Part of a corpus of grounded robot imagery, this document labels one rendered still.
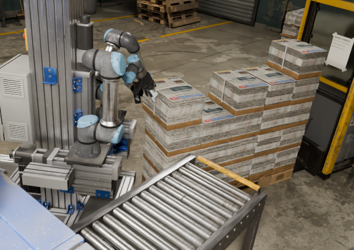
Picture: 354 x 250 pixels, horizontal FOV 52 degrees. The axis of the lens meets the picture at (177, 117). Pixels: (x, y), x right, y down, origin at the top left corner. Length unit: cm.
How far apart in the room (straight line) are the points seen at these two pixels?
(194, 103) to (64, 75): 87
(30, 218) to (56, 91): 159
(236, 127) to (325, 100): 125
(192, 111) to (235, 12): 784
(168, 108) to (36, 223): 177
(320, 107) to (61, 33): 266
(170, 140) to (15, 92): 104
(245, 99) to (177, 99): 63
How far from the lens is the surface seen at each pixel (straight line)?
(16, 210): 79
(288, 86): 311
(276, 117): 318
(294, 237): 317
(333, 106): 382
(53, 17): 216
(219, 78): 295
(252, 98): 288
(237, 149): 303
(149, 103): 264
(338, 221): 350
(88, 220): 184
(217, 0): 1052
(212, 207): 198
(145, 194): 199
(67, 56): 219
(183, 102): 245
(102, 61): 192
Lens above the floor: 206
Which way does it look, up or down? 27 degrees down
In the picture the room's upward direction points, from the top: 6 degrees clockwise
